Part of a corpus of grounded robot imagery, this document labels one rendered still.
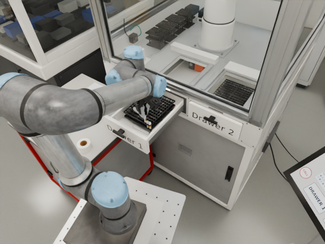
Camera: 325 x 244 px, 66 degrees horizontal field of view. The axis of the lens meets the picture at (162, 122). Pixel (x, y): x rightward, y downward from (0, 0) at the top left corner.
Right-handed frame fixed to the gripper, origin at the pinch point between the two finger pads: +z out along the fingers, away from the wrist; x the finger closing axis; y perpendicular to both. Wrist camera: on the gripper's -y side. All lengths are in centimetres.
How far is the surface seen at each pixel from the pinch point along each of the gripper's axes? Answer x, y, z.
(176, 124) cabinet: -24.1, -1.5, 27.4
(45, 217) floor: 57, 61, 94
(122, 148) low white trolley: 5.5, 17.4, 33.9
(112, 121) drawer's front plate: 10.8, 12.3, 2.1
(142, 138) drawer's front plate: 10.8, -6.6, 1.8
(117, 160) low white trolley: 11.3, 17.3, 39.8
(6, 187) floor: 61, 109, 94
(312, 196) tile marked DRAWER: 2, -74, -5
